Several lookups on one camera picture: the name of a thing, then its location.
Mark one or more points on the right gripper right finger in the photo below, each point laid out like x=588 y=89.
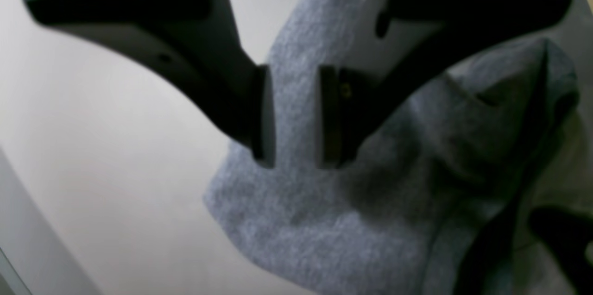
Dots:
x=399 y=46

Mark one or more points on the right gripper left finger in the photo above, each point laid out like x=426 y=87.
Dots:
x=193 y=44

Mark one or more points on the grey T-shirt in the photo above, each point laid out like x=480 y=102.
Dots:
x=428 y=207

